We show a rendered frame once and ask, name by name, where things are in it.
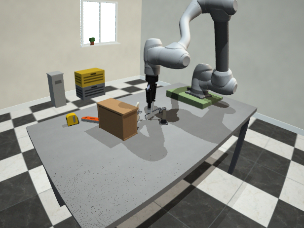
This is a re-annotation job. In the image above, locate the orange spirit level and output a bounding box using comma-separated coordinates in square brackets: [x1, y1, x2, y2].
[81, 116, 99, 123]

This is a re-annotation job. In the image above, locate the brown wooden cabinet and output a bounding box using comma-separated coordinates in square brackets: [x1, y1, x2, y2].
[96, 98, 142, 141]

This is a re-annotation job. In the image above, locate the yellow tape measure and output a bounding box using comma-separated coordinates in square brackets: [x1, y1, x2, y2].
[66, 113, 79, 126]

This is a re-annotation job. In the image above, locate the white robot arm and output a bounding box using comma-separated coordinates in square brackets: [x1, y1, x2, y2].
[144, 0, 238, 99]

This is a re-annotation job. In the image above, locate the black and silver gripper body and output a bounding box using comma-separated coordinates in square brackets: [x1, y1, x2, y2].
[146, 75, 158, 91]

